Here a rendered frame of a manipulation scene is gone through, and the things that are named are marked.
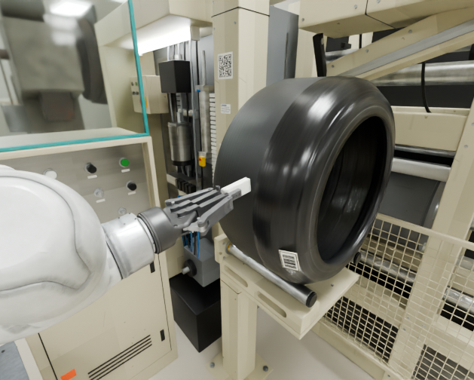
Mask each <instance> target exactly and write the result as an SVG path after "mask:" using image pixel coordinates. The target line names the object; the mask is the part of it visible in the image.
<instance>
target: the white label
mask: <svg viewBox="0 0 474 380"><path fill-rule="evenodd" d="M279 254H280V259H281V262H282V266H283V268H288V269H291V270H295V271H300V268H299V263H298V256H297V253H292V252H287V251H283V250H279Z"/></svg>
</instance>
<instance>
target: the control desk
mask: <svg viewBox="0 0 474 380"><path fill-rule="evenodd" d="M0 165H5V166H8V167H11V168H13V169H15V170H22V171H27V172H32V173H38V174H41V175H44V176H48V177H50V178H52V179H55V180H57V181H59V182H61V183H63V184H65V185H67V186H68V187H70V188H71V189H73V190H74V191H76V192H77V193H79V195H80V196H82V197H83V198H84V199H85V200H86V201H87V203H88V204H89V205H90V206H91V207H92V208H93V210H94V212H95V213H96V215H97V217H98V219H99V221H100V224H103V223H106V222H109V221H111V220H113V219H116V218H118V217H120V216H123V215H125V214H128V213H132V214H134V215H135V216H137V215H138V213H141V212H143V211H145V210H148V209H150V208H152V207H160V202H159V196H158V190H157V178H156V172H155V165H154V154H153V148H152V141H151V137H150V136H141V137H134V138H126V139H114V140H106V141H99V142H86V143H79V144H71V145H64V146H51V147H44V148H36V149H23V150H16V151H9V152H0ZM25 340H26V342H27V345H28V346H29V350H30V351H31V353H32V356H33V358H34V360H35V363H36V365H37V367H38V370H39V372H40V374H41V377H42V379H43V380H61V378H60V377H61V376H63V375H65V374H66V373H67V372H70V371H71V370H73V369H75V372H76V376H74V377H73V378H71V379H69V380H148V379H150V378H151V377H152V376H153V375H155V374H156V373H158V372H159V371H161V370H162V369H163V368H164V367H166V366H167V365H169V364H170V363H172V362H173V361H174V360H175V359H177V358H178V357H179V356H178V350H177V344H176V332H175V326H174V319H173V308H172V302H171V295H170V284H169V278H168V271H167V259H166V253H165V251H163V252H162V253H159V254H155V260H154V261H153V263H151V264H149V265H147V266H145V267H144V268H142V269H140V270H138V271H137V272H135V273H133V274H131V275H130V276H129V277H127V278H124V279H123V280H121V281H120V282H118V283H117V284H115V285H114V286H113V287H112V288H111V289H110V290H109V291H108V292H107V293H106V294H105V295H103V296H102V297H100V298H99V299H97V300H96V301H95V302H93V303H92V304H90V305H88V306H87V307H86V308H84V309H82V310H81V311H79V312H78V313H76V314H74V315H72V316H71V317H69V318H67V319H65V320H63V321H62V322H60V323H58V324H55V325H53V326H51V327H49V328H47V329H45V330H43V331H41V332H39V333H36V334H34V335H32V336H28V337H25Z"/></svg>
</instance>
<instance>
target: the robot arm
mask: <svg viewBox="0 0 474 380"><path fill-rule="evenodd" d="M215 187H216V189H215V190H213V188H206V189H204V190H201V191H198V192H194V193H191V194H189V195H185V196H182V197H180V198H174V199H169V200H166V201H165V204H166V208H163V209H161V208H160V207H152V208H150V209H148V210H145V211H143V212H141V213H138V215H137V216H135V215H134V214H132V213H128V214H125V215H123V216H120V217H118V218H116V219H113V220H111V221H109V222H106V223H103V224H100V221H99V219H98V217H97V215H96V213H95V212H94V210H93V208H92V207H91V206H90V205H89V204H88V203H87V201H86V200H85V199H84V198H83V197H82V196H80V195H79V193H77V192H76V191H74V190H73V189H71V188H70V187H68V186H67V185H65V184H63V183H61V182H59V181H57V180H55V179H52V178H50V177H48V176H44V175H41V174H38V173H32V172H27V171H22V170H15V169H13V168H11V167H8V166H5V165H0V345H2V344H5V343H9V342H13V341H16V340H19V339H23V338H25V337H28V336H32V335H34V334H36V333H39V332H41V331H43V330H45V329H47V328H49V327H51V326H53V325H55V324H58V323H60V322H62V321H63V320H65V319H67V318H69V317H71V316H72V315H74V314H76V313H78V312H79V311H81V310H82V309H84V308H86V307H87V306H88V305H90V304H92V303H93V302H95V301H96V300H97V299H99V298H100V297H102V296H103V295H105V294H106V293H107V292H108V291H109V290H110V289H111V288H112V287H113V286H114V285H115V284H117V283H118V282H120V281H121V280H123V279H124V278H127V277H129V276H130V275H131V274H133V273H135V272H137V271H138V270H140V269H142V268H144V267H145V266H147V265H149V264H151V263H153V261H154V260H155V254H159V253H162V252H163V251H165V250H167V249H169V248H171V247H172V246H174V245H175V244H176V240H177V239H178V237H179V236H182V235H184V234H189V233H190V232H191V231H199V234H200V236H204V235H206V233H207V232H208V231H209V229H210V228H211V227H212V226H213V225H215V224H216V223H217V222H218V221H219V220H220V219H221V218H223V217H224V216H225V215H226V214H228V213H229V212H230V211H231V210H233V209H234V208H233V201H234V200H235V199H237V198H239V197H241V196H242V195H244V194H246V193H248V192H250V191H251V185H250V179H249V178H246V177H245V178H243V179H241V180H238V181H236V182H234V183H232V184H230V185H228V186H226V187H224V188H222V189H220V186H219V185H216V186H215Z"/></svg>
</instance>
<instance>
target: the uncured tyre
mask: <svg viewBox="0 0 474 380"><path fill-rule="evenodd" d="M395 140H396V128H395V120H394V115H393V110H392V108H391V105H390V103H389V102H388V100H387V99H386V98H385V96H384V95H383V94H382V93H381V92H380V91H379V90H378V89H377V87H376V86H375V85H374V84H373V83H371V82H370V81H368V80H366V79H363V78H358V77H355V76H352V75H340V76H326V77H310V78H287V79H283V80H280V81H277V82H275V83H273V84H270V85H268V86H267V87H264V88H262V89H261V90H259V91H258V92H257V93H255V94H254V95H253V96H251V97H250V98H249V99H248V100H247V101H246V102H245V103H244V105H243V106H242V107H241V108H240V110H239V111H238V113H237V114H236V115H235V117H234V119H233V120H232V122H231V124H230V125H229V127H228V129H227V131H226V133H225V136H224V138H223V140H222V144H221V146H220V149H219V153H218V157H217V160H216V166H215V172H214V178H213V190H215V189H216V187H215V186H216V185H219V186H220V189H222V188H224V187H226V186H228V185H230V184H232V183H234V182H236V181H238V180H241V179H243V178H245V177H246V178H249V179H250V185H251V191H250V192H248V193H246V194H244V195H242V196H241V197H239V198H237V199H235V200H234V201H233V208H234V209H233V210H231V211H230V212H229V213H228V214H226V215H225V216H224V217H223V218H221V219H220V220H219V224H220V226H221V228H222V230H223V232H224V233H225V234H226V236H227V237H228V239H229V240H230V242H231V243H232V244H233V245H234V246H235V247H236V248H237V249H238V250H240V251H241V252H243V253H245V254H246V255H247V256H249V257H250V258H252V259H254V260H255V261H257V262H258V263H260V264H261V265H263V266H264V267H266V268H267V269H269V270H270V271H272V272H273V273H275V274H276V275H278V276H279V277H281V278H282V279H284V280H287V281H290V282H293V283H298V284H302V285H305V284H310V283H316V282H319V281H322V280H327V279H329V278H331V277H333V276H335V275H336V274H337V273H338V272H340V271H341V270H342V269H343V268H344V267H345V266H346V265H347V264H348V263H349V262H350V260H351V259H352V258H353V257H354V256H355V254H356V253H357V251H358V250H359V248H360V247H361V246H362V243H363V242H364V240H365V238H366V237H367V235H368V233H369V231H370V229H371V227H372V225H373V223H374V221H375V218H376V216H377V214H378V211H379V209H380V207H381V203H382V201H383V199H384V195H385V192H386V189H387V184H388V182H389V178H390V173H391V169H392V165H393V156H394V150H395ZM279 250H283V251H287V252H292V253H297V256H298V263H299V268H300V271H295V270H291V269H288V268H283V266H282V262H281V259H280V254H279Z"/></svg>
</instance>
